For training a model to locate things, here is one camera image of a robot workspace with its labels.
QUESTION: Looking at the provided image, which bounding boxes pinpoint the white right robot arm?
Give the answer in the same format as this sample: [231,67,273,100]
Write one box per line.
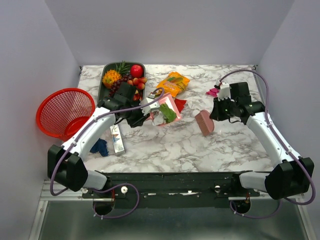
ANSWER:
[210,82,314,200]

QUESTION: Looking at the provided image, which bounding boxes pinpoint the toy pineapple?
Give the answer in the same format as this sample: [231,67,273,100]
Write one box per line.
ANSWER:
[102,61,130,89]

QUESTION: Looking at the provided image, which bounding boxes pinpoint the red mesh waste basket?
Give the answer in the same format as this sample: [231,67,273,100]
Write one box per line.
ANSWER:
[35,88,96,142]

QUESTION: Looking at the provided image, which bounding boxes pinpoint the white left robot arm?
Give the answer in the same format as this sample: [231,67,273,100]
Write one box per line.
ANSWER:
[47,82,147,198]

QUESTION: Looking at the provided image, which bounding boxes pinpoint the grey fruit tray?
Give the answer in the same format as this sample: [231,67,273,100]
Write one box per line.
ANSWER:
[97,61,148,104]

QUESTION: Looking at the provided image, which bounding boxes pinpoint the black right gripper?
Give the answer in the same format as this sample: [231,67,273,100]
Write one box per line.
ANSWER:
[210,95,238,121]

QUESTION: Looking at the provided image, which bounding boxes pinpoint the purple toy grapes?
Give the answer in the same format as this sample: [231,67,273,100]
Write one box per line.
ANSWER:
[109,74,133,97]

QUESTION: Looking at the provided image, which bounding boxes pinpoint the blue crumpled paper scrap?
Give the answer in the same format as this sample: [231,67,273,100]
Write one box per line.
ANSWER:
[89,138,109,157]

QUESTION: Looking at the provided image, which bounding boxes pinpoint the silver toothpaste box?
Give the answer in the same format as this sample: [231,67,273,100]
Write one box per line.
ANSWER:
[109,124,126,155]

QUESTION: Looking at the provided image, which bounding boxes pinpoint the toy cherries bunch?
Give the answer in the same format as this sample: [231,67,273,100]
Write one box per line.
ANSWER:
[127,77,148,101]

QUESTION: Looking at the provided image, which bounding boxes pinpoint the aluminium frame rail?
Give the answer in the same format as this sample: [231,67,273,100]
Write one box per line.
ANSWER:
[39,180,112,202]

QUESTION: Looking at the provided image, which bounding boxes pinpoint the red paper scrap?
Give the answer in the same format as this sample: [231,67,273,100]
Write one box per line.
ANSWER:
[174,98,187,113]

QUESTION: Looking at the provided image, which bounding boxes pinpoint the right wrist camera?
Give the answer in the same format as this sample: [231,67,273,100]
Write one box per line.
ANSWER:
[214,80,231,101]

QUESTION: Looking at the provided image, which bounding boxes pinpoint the pink hand brush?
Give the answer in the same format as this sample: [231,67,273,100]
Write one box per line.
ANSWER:
[195,110,215,137]

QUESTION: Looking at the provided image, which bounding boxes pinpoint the orange snack bag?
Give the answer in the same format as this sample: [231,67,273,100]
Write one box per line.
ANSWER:
[156,72,190,98]

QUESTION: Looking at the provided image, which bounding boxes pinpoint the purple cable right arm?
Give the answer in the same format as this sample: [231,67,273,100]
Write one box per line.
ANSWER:
[218,69,317,220]

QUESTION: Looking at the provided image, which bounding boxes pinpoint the white crumpled tissue, left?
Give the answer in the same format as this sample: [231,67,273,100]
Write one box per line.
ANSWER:
[152,111,167,126]

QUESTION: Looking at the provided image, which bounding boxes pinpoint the magenta crumpled paper scrap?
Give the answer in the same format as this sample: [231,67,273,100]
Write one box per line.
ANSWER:
[206,87,220,98]

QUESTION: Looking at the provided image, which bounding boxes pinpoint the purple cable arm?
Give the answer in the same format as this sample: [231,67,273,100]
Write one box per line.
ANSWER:
[218,69,317,220]
[49,87,166,220]

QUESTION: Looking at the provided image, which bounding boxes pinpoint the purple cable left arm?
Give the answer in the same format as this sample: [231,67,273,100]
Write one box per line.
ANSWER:
[49,87,166,220]

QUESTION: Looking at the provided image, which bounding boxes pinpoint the pink plastic dustpan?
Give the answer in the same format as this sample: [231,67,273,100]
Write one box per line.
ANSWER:
[149,93,182,127]

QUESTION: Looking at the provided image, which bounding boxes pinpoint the red toy apple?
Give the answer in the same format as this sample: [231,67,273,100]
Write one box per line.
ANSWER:
[130,64,144,78]

